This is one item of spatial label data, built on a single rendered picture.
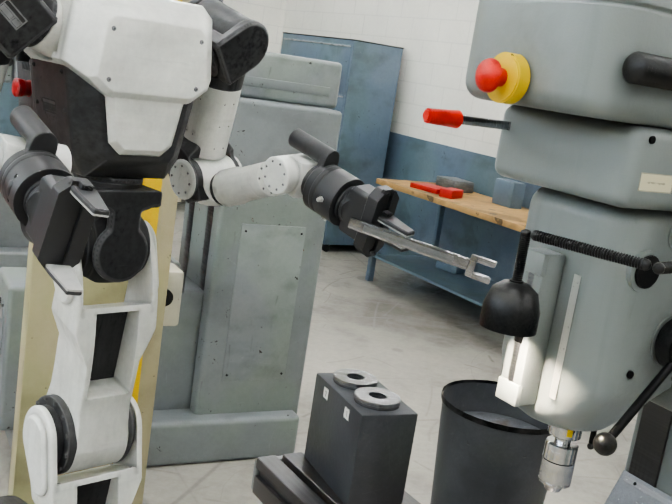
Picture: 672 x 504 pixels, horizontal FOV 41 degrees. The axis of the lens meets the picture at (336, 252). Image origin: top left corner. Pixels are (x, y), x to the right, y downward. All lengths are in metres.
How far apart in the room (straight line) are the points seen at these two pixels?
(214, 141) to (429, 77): 6.88
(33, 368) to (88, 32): 1.54
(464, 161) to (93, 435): 6.60
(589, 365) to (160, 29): 0.83
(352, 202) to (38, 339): 1.50
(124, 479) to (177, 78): 0.74
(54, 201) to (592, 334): 0.69
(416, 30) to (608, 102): 7.80
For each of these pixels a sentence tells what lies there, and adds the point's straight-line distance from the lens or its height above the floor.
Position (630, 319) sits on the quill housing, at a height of 1.49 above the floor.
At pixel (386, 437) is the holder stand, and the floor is 1.09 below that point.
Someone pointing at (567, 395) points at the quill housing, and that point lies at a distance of 1.23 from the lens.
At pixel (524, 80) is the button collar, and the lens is 1.09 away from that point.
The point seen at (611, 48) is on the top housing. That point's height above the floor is 1.81.
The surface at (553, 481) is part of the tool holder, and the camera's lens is 1.36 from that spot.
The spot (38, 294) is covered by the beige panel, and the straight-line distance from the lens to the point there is 2.75.
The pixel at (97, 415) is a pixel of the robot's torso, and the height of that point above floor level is 1.09.
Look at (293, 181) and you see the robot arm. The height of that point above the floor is 1.54.
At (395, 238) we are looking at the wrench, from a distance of 1.45.
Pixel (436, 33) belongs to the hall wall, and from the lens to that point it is 8.58.
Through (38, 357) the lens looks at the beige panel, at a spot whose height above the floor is 0.78.
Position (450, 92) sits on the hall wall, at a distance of 8.29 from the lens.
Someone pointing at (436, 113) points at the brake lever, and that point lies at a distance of 1.17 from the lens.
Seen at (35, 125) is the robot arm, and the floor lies 1.61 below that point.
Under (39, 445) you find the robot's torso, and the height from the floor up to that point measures 1.03.
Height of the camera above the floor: 1.74
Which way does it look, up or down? 12 degrees down
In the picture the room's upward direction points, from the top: 9 degrees clockwise
